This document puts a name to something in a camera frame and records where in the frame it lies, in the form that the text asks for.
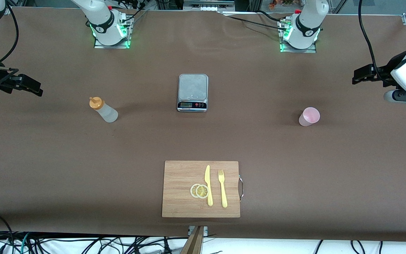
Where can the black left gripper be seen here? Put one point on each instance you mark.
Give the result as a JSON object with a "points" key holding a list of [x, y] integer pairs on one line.
{"points": [[385, 73]]}

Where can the pink plastic cup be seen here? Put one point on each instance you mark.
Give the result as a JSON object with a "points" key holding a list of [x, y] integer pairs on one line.
{"points": [[308, 118]]}

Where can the clear sauce bottle orange cap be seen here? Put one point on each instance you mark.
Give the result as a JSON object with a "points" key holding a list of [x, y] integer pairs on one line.
{"points": [[108, 113]]}

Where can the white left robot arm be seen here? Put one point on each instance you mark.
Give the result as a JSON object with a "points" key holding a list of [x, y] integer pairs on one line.
{"points": [[307, 24]]}

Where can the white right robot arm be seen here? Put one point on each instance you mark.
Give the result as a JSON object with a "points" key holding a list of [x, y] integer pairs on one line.
{"points": [[99, 17]]}

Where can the brown table cover sheet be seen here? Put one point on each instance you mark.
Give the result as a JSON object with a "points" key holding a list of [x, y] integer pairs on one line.
{"points": [[294, 158]]}

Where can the silver digital kitchen scale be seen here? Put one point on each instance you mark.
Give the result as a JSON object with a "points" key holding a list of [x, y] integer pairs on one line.
{"points": [[192, 88]]}

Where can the white power strip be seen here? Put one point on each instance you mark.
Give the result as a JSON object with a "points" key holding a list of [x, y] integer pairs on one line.
{"points": [[208, 7]]}

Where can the wooden cutting board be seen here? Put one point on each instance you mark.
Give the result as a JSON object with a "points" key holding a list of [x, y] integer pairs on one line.
{"points": [[182, 176]]}

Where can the yellow plastic fork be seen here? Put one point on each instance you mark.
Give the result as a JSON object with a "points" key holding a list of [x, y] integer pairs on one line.
{"points": [[223, 192]]}

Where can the yellow plastic knife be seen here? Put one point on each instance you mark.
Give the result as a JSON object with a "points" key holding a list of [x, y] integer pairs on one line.
{"points": [[207, 176]]}

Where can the lemon slice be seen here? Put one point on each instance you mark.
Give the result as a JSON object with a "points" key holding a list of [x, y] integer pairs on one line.
{"points": [[202, 191], [193, 191]]}

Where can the wooden beam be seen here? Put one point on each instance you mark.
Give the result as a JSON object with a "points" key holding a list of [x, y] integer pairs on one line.
{"points": [[193, 245]]}

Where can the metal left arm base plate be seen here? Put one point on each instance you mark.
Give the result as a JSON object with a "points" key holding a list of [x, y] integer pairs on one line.
{"points": [[310, 50]]}

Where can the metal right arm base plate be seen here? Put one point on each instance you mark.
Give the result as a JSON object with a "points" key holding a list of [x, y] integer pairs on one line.
{"points": [[113, 46]]}

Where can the small metal bracket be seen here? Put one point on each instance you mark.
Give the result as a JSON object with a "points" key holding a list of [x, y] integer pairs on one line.
{"points": [[205, 231]]}

